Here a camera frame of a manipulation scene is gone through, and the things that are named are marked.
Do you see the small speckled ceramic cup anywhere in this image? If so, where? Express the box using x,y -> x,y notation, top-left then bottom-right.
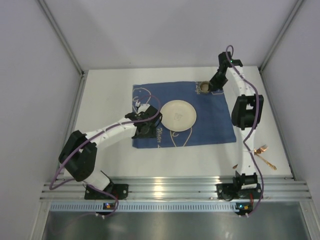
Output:
199,81 -> 210,94

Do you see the cream ceramic plate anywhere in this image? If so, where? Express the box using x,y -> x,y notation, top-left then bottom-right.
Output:
160,100 -> 197,132

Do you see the blue placemat with gold print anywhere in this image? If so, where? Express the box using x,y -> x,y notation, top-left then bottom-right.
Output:
132,81 -> 236,149

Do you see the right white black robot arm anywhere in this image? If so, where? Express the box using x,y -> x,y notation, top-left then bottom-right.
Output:
208,51 -> 264,190

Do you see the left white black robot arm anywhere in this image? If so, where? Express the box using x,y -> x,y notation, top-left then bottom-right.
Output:
58,104 -> 162,192

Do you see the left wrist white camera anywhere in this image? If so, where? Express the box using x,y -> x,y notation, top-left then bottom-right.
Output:
133,101 -> 150,114

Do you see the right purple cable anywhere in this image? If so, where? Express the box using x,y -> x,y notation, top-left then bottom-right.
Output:
225,44 -> 264,217

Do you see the purple cable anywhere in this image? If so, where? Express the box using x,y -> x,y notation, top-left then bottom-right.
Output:
225,44 -> 264,217
48,94 -> 163,218

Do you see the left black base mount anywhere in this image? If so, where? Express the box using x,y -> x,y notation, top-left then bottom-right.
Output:
84,183 -> 129,200

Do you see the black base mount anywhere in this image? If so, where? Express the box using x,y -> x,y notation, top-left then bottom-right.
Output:
216,183 -> 262,202
84,183 -> 129,200

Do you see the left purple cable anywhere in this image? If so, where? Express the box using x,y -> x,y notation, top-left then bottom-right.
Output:
48,94 -> 163,218

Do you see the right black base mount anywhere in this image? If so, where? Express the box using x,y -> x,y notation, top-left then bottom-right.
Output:
216,183 -> 262,202

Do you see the right aluminium corner post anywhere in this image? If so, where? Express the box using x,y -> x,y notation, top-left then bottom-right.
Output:
258,0 -> 306,74

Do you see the aluminium corner post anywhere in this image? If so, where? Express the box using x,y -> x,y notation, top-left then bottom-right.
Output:
36,0 -> 85,76
258,0 -> 306,74

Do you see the perforated cable duct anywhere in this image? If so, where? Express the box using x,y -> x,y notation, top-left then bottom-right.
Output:
50,201 -> 251,213

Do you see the left aluminium corner post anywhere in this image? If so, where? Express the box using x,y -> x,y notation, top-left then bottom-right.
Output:
36,0 -> 85,76

